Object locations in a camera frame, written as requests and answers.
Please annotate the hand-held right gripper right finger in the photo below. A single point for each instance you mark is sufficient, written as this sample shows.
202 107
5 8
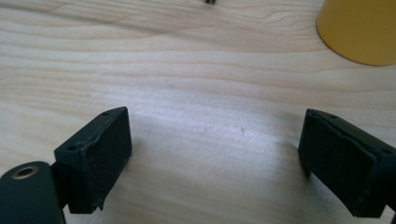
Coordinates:
345 168

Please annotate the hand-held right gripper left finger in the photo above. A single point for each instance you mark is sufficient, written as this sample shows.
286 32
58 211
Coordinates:
93 168

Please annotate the yellow metal cup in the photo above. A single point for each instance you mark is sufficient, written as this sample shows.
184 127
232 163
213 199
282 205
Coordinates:
361 28

